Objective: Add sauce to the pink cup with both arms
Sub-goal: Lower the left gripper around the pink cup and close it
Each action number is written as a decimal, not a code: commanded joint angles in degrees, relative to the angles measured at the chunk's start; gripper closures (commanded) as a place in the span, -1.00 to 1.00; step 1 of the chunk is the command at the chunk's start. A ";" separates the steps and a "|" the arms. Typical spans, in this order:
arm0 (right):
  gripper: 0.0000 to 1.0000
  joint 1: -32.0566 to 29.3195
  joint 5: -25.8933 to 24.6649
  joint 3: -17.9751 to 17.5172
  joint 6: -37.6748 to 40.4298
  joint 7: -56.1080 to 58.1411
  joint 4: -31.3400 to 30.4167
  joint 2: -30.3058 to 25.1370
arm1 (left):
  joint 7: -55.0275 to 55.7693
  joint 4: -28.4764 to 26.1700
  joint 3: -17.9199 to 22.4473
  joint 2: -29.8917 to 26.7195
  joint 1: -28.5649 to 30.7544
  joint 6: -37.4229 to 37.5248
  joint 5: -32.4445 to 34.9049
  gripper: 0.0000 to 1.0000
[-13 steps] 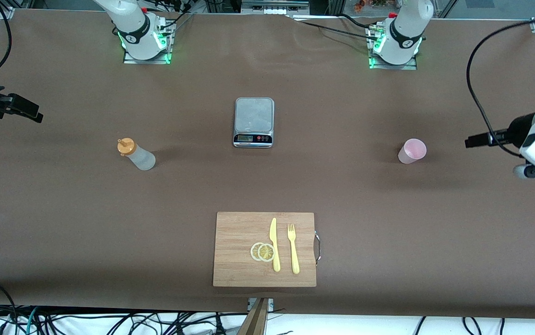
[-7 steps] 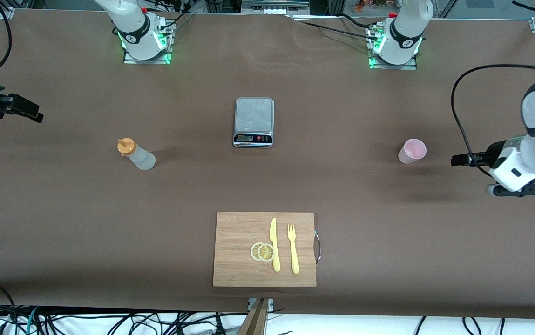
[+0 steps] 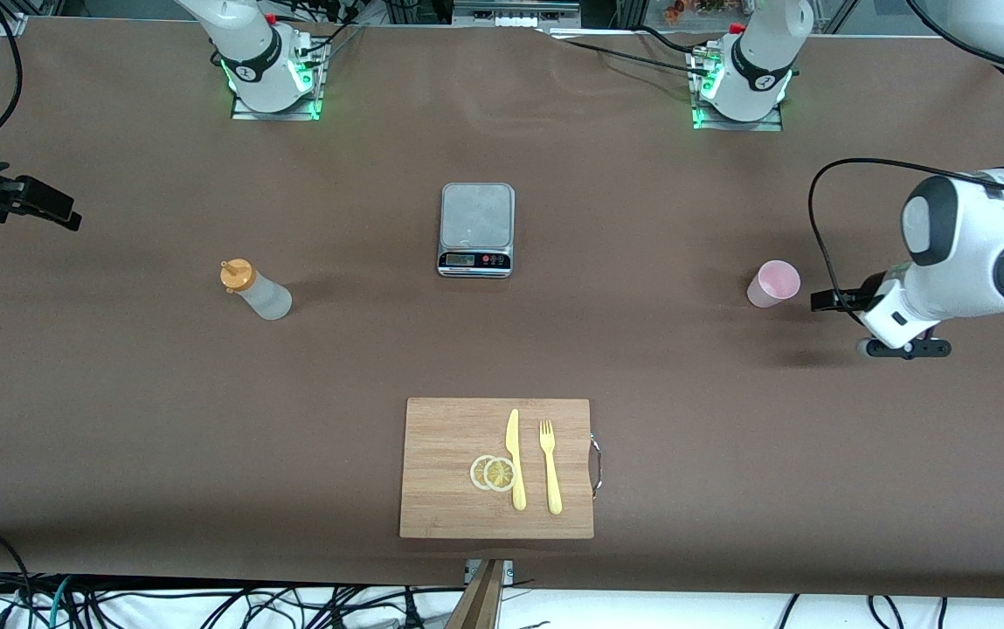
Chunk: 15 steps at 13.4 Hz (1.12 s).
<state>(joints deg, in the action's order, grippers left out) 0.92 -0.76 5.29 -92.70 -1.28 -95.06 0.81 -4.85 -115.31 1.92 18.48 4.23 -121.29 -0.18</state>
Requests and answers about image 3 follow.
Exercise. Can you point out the pink plastic cup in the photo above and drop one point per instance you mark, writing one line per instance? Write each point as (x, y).
(772, 284)

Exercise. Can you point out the frosted sauce bottle orange cap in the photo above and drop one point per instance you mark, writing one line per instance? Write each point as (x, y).
(267, 300)

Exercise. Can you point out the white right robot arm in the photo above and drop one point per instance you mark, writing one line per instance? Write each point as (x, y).
(248, 39)

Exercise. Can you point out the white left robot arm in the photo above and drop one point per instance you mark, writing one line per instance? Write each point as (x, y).
(973, 262)

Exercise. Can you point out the brown table cover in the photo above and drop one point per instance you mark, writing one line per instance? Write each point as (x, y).
(204, 437)

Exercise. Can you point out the yellow plastic fork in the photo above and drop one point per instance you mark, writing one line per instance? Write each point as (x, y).
(552, 480)

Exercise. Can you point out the yellow plastic knife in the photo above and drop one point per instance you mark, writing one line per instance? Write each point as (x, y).
(516, 472)

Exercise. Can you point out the silver digital kitchen scale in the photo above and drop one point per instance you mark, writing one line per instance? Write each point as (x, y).
(477, 218)

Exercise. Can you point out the lemon slice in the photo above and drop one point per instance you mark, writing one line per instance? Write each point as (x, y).
(475, 473)
(500, 474)

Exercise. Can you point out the grey power strip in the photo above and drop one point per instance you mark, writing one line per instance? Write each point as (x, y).
(515, 16)

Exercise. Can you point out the bamboo cutting board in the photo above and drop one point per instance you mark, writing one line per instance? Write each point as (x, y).
(440, 489)

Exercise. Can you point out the aluminium corner bracket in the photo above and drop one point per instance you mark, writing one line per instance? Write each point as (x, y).
(10, 24)

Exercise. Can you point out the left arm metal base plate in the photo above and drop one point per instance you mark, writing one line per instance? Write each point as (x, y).
(737, 127)

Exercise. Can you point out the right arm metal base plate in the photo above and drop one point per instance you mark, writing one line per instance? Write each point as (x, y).
(279, 116)

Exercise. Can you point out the small metal bracket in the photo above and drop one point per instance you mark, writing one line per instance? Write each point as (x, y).
(508, 570)

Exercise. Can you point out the wooden post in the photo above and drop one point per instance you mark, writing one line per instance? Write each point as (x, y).
(477, 607)

